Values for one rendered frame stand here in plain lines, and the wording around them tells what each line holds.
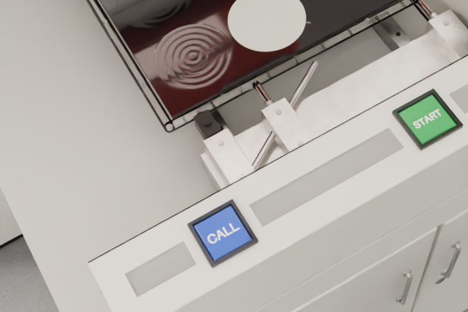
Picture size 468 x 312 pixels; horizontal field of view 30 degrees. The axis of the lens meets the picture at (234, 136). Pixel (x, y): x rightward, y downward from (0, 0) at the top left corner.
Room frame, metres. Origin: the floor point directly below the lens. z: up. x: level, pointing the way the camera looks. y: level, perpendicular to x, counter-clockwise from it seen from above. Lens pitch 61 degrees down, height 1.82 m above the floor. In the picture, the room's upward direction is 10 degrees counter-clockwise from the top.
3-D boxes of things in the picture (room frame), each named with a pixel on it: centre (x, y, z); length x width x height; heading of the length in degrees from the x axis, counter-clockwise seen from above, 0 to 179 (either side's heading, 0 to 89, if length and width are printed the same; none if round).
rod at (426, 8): (0.64, -0.27, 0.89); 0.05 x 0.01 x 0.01; 21
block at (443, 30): (0.58, -0.29, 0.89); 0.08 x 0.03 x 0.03; 21
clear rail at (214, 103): (0.60, -0.09, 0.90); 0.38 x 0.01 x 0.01; 111
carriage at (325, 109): (0.52, -0.14, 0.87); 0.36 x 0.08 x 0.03; 111
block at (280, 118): (0.50, -0.07, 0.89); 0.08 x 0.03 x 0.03; 21
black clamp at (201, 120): (0.52, 0.03, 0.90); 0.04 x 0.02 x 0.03; 21
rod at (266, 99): (0.55, -0.05, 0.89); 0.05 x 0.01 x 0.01; 21
